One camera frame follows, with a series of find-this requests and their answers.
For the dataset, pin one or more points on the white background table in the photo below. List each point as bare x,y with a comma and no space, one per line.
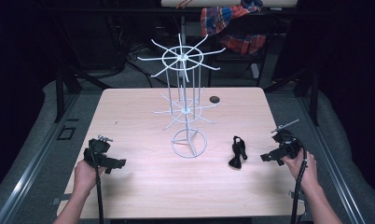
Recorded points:
226,2

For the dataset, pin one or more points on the person's left hand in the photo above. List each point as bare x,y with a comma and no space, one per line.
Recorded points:
84,175

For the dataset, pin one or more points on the black bow tie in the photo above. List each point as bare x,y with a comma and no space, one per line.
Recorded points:
238,152

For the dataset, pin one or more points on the black chair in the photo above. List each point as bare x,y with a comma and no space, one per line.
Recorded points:
263,59

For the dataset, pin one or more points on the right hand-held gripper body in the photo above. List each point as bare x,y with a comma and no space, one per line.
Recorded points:
287,143

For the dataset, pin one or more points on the metal floor rail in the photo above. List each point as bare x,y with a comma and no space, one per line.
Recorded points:
36,161
333,168

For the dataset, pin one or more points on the plaid cloth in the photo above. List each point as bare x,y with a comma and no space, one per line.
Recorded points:
235,28

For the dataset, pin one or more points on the black metal stand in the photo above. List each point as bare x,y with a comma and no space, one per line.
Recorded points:
60,93
314,96

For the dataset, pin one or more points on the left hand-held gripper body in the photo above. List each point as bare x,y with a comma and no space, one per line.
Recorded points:
98,148

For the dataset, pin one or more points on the person's right hand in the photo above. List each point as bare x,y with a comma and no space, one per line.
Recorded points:
302,169

